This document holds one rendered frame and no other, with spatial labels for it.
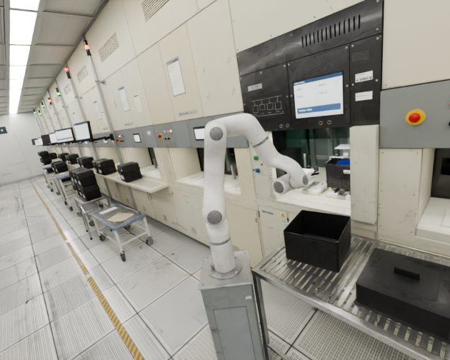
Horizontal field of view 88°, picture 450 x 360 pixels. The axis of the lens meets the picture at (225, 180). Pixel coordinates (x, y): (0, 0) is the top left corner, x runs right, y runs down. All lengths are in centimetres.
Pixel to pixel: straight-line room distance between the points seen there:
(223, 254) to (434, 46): 129
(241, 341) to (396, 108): 142
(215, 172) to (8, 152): 1356
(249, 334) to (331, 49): 157
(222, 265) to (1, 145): 1357
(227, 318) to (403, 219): 106
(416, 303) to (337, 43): 117
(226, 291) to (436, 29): 145
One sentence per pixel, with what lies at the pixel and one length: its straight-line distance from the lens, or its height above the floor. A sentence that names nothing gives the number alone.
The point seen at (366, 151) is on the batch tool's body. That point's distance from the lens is 139.
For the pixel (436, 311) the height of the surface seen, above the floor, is 86.
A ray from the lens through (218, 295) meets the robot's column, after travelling 134.
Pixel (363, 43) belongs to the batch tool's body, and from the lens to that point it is 142.
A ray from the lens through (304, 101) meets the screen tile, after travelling 153.
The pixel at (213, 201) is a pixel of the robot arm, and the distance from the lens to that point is 111.
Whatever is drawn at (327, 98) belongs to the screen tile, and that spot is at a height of 156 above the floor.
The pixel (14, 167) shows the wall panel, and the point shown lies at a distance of 1440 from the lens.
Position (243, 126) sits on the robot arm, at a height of 151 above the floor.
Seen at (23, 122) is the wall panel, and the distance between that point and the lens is 1443.
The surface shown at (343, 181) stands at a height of 100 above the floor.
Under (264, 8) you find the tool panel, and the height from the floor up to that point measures 212.
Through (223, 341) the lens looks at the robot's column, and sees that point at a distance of 157.
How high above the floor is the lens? 160
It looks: 17 degrees down
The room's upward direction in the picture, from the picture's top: 10 degrees counter-clockwise
